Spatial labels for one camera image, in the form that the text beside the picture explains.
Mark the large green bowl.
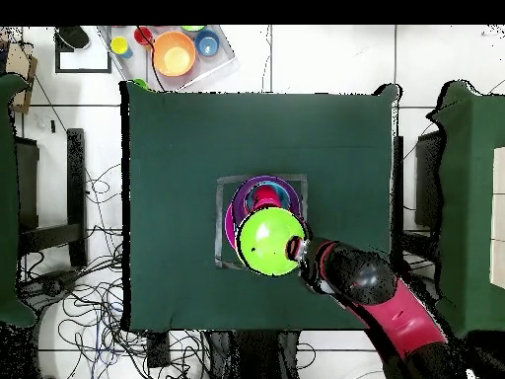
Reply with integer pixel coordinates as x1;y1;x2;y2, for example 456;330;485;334
235;206;308;278

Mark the pink cup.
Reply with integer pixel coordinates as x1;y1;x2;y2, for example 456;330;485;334
252;185;282;211

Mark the large pink bowl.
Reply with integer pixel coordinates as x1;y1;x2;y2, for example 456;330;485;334
223;199;241;252

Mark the purple bowl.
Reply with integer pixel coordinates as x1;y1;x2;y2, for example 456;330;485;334
230;175;304;230

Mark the dark green table cloth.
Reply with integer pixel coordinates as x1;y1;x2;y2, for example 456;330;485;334
119;80;403;334

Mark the black power strip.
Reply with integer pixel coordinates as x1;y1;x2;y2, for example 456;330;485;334
146;331;172;368

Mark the green covered side table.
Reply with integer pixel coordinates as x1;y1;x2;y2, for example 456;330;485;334
427;80;505;341
0;73;38;329

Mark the beige box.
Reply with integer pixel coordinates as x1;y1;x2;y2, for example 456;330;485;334
488;146;505;289

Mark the blue cup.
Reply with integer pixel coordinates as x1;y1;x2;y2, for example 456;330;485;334
194;29;221;57

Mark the large orange bowl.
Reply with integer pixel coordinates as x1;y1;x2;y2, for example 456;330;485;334
152;31;197;78

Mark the clear plastic tray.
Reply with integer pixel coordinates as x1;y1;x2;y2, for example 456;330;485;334
96;25;238;93

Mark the black floor device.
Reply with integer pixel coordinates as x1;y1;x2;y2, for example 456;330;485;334
21;269;80;301

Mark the red cup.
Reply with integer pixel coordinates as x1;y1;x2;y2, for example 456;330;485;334
133;26;155;46

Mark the yellow cup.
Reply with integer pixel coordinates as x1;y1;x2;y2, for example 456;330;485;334
109;36;134;60

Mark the person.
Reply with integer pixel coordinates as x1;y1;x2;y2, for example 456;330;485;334
54;26;92;51

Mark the brown cardboard box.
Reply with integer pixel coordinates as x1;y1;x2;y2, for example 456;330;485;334
5;38;38;115

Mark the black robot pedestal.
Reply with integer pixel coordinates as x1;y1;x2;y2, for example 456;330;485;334
206;330;301;379

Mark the black table leg frame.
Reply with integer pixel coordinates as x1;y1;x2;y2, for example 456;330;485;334
15;127;89;269
394;129;445;277

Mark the tangle of floor cables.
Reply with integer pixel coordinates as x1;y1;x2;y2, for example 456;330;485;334
17;163;317;379

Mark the black cable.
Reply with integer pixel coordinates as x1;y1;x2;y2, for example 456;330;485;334
134;25;165;93

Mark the black floor tape frame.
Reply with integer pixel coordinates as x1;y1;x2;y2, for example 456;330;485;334
54;37;112;75

